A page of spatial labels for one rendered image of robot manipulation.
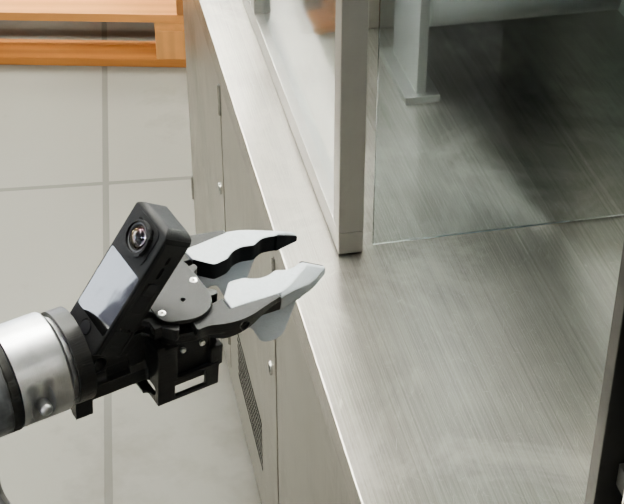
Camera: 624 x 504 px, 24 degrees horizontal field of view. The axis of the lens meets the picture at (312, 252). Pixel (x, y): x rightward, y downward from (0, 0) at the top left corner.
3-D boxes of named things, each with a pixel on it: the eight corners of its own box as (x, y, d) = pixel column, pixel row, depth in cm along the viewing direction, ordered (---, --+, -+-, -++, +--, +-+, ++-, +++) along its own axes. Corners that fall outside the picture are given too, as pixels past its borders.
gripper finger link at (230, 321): (263, 284, 111) (156, 310, 108) (265, 267, 110) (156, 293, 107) (287, 325, 108) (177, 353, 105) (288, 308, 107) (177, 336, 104)
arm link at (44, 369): (-22, 308, 103) (26, 382, 98) (37, 287, 105) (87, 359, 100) (-14, 380, 108) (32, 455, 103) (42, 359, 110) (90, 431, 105)
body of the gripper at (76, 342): (180, 319, 116) (40, 372, 111) (182, 239, 110) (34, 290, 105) (228, 381, 111) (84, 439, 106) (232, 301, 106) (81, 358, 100)
